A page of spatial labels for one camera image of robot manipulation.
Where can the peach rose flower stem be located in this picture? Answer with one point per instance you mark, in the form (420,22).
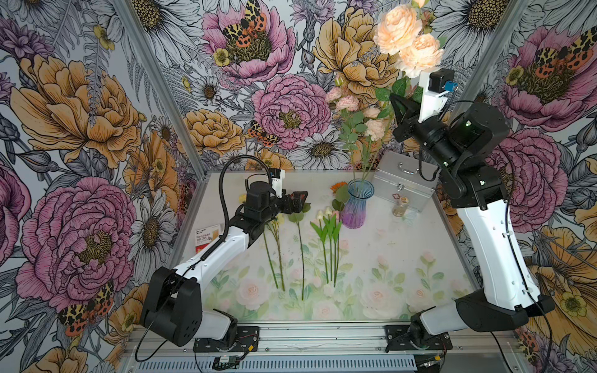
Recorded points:
(399,33)

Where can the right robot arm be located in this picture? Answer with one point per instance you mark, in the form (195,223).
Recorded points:
(509,297)

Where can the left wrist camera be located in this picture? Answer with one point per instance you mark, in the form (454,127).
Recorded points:
(277,177)

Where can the red flower stem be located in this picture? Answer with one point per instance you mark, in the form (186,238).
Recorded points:
(296,219)

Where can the small glass bottle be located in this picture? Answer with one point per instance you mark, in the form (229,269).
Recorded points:
(401,206)

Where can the white tulip bunch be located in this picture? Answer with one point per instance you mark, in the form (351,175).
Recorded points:
(327,226)

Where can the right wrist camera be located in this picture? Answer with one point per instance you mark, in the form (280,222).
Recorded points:
(436,84)

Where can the red bandage box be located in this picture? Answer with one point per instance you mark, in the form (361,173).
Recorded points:
(203,237)

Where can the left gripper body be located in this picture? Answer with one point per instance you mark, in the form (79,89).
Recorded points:
(284,205)

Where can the pink carnation flower stem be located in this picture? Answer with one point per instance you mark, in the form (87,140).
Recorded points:
(353,129)

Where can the silver metal case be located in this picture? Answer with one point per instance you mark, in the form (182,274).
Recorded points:
(397,175)

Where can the orange gerbera flower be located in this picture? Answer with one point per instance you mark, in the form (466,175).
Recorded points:
(341,196)

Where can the pale pink flower stem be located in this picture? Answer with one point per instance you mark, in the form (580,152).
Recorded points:
(376,131)

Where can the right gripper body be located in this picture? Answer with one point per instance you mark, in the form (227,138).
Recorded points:
(432,135)

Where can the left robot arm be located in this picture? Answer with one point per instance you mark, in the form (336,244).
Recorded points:
(174,309)

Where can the purple blue glass vase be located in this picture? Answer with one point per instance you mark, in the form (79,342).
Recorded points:
(359,192)

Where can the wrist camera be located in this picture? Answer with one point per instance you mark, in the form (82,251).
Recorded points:
(277,177)
(436,84)

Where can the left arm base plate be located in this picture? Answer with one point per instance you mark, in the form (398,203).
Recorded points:
(240,339)

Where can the aluminium front rail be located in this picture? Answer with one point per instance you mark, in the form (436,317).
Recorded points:
(331,347)

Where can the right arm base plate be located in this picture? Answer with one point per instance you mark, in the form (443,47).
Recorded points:
(405,337)

